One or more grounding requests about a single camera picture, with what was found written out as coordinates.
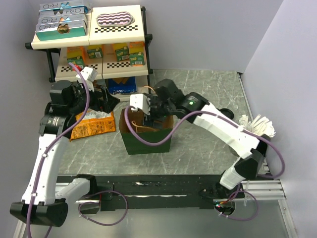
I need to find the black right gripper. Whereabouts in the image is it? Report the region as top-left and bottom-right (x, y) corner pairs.
(141, 94), (174, 130)

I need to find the brown paper bag with handles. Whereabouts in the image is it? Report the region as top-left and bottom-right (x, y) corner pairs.
(118, 109), (174, 155)

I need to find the black plastic cup lid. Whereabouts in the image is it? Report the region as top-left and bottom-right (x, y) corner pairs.
(219, 108), (234, 119)

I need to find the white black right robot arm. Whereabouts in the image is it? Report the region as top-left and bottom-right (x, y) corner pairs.
(138, 79), (268, 198)

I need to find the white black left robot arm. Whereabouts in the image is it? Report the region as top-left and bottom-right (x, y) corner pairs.
(10, 80), (120, 227)

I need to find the orange snack bag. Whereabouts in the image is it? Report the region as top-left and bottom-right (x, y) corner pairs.
(70, 109), (116, 141)

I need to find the blue chip bag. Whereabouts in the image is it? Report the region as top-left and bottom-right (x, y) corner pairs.
(107, 77), (137, 94)

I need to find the green small box left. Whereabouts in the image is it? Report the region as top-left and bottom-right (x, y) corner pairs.
(67, 56), (86, 68)

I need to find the green small box centre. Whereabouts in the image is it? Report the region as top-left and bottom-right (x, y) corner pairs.
(87, 47), (103, 59)

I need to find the green small box right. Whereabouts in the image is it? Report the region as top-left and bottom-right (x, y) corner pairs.
(114, 46), (129, 62)

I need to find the green small box front-right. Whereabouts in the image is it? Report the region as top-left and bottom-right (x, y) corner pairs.
(129, 52), (145, 66)

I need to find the cream three-tier shelf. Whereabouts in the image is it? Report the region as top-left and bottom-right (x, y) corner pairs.
(25, 5), (153, 93)

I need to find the striped purple cloth pad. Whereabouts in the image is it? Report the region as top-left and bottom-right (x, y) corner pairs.
(97, 11), (135, 27)

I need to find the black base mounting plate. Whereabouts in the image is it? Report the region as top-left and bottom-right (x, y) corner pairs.
(58, 175), (274, 213)

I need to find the teal tissue box front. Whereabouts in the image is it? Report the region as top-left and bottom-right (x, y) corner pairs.
(35, 21), (87, 41)

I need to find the grey cup of straws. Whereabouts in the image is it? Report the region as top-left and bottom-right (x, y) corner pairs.
(238, 115), (276, 138)

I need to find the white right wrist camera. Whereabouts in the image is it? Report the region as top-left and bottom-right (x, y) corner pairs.
(129, 94), (150, 115)

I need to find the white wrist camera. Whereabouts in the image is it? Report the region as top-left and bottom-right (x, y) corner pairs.
(129, 94), (150, 115)
(80, 66), (98, 91)

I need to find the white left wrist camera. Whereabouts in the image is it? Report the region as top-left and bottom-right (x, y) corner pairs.
(80, 66), (98, 91)

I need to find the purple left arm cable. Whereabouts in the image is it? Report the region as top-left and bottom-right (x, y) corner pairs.
(26, 62), (91, 238)

